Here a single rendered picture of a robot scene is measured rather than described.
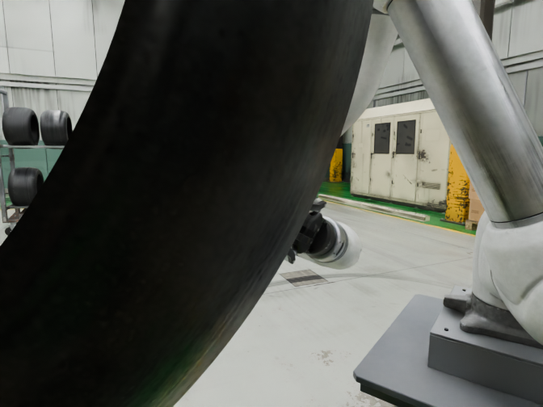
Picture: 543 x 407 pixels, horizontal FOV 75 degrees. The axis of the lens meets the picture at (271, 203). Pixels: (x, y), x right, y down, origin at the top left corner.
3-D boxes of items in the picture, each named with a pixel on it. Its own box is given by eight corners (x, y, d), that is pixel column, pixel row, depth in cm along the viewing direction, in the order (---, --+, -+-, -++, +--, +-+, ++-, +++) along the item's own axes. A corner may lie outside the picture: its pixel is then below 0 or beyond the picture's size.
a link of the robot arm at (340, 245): (334, 271, 72) (325, 268, 67) (299, 249, 76) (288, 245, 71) (355, 232, 72) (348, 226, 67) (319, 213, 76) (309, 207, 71)
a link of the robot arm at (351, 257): (343, 274, 71) (287, 254, 78) (360, 279, 84) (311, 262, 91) (358, 223, 72) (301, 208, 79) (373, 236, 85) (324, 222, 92)
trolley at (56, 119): (114, 228, 500) (104, 88, 472) (0, 237, 451) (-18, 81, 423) (115, 221, 559) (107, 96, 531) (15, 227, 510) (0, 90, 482)
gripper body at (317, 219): (344, 226, 67) (329, 216, 59) (323, 265, 67) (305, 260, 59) (312, 210, 71) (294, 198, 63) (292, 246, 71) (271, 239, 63)
